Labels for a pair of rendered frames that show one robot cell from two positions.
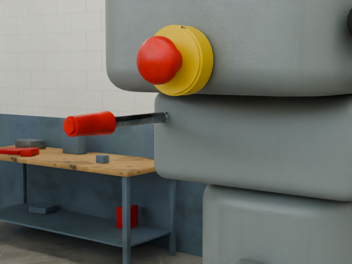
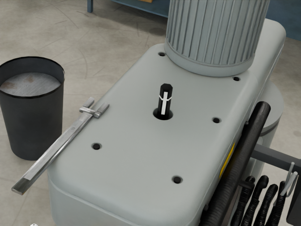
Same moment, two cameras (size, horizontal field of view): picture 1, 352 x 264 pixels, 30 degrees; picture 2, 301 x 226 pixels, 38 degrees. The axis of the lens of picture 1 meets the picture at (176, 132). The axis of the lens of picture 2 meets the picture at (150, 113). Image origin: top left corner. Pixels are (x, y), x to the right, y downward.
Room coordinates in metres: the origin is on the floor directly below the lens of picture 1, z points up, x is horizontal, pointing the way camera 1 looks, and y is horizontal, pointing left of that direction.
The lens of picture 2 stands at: (0.15, 0.05, 2.40)
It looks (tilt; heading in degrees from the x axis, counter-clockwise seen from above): 39 degrees down; 344
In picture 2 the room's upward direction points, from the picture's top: 7 degrees clockwise
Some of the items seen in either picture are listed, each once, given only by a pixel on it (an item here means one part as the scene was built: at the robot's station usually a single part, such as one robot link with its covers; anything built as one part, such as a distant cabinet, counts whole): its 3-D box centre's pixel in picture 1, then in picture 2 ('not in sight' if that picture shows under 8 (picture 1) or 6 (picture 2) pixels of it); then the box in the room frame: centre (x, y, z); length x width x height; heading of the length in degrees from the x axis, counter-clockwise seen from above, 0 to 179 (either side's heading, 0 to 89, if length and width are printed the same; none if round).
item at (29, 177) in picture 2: not in sight; (63, 141); (0.69, 0.04, 1.89); 0.24 x 0.04 x 0.01; 144
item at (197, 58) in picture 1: (178, 60); not in sight; (0.57, 0.00, 1.76); 0.06 x 0.02 x 0.06; 53
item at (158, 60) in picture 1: (162, 60); not in sight; (0.55, 0.01, 1.76); 0.04 x 0.03 x 0.04; 53
